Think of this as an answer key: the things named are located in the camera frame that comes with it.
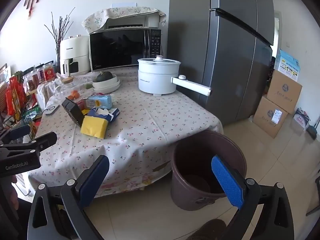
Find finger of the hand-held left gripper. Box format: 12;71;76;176
0;125;31;145
15;131;58;153

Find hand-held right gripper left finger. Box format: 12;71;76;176
27;154;110;240

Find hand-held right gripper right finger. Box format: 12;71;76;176
211;155;295;240

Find brown trash bin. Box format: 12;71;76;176
171;130;247;211

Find black box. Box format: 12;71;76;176
61;98;85;128

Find yellow sponge block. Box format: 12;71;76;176
80;115;109;139

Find light blue tissue pack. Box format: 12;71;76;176
86;95;113;110

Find red packets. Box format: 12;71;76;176
6;77;27;121

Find stack of white bowls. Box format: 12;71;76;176
92;74;121;93

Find green squash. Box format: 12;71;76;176
96;71;114;83

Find cherry print tablecloth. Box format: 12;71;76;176
27;66;224;205

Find white air fryer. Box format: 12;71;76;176
59;35;91;76

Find printed shopping bag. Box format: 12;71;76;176
292;107;311;132

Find large cardboard box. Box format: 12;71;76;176
266;69;303;114

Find dried branches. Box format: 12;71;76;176
44;7;76;55

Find black microwave oven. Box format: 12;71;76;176
89;28;163;74

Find white electric cooking pot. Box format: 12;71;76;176
137;55;212;97

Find grey refrigerator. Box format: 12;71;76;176
167;0;276;127

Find blue and white carton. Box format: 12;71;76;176
273;49;300;82

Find floral dust cover cloth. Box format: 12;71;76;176
81;5;167;34

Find white countertop appliance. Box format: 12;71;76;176
104;15;161;29

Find black wire rack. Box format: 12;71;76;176
0;97;43;143

